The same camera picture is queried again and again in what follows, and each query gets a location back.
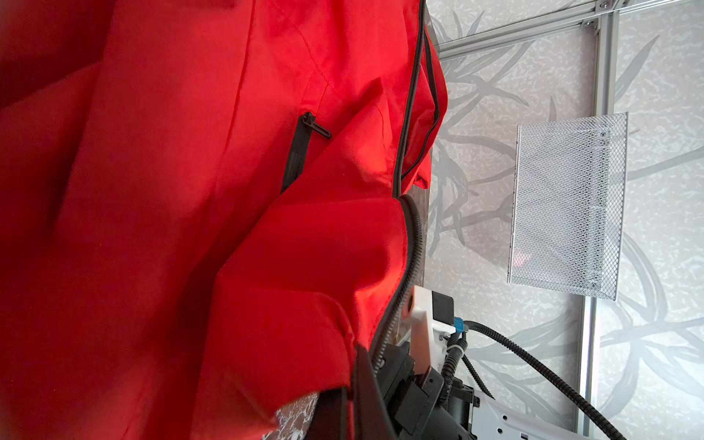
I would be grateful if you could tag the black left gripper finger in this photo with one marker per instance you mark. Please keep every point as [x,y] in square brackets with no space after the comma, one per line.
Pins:
[354,412]

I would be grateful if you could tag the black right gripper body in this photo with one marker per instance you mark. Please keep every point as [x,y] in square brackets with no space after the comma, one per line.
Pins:
[413,403]

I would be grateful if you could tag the red jacket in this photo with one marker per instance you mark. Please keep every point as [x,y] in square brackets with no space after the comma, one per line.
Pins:
[204,207]

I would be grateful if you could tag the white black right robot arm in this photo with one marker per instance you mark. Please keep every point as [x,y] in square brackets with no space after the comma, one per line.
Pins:
[492,420]

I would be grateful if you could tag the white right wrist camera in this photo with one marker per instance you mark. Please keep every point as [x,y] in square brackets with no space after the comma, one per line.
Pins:
[431,317]

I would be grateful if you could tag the white wire mesh basket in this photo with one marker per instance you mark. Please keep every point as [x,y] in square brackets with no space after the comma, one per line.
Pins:
[568,205]

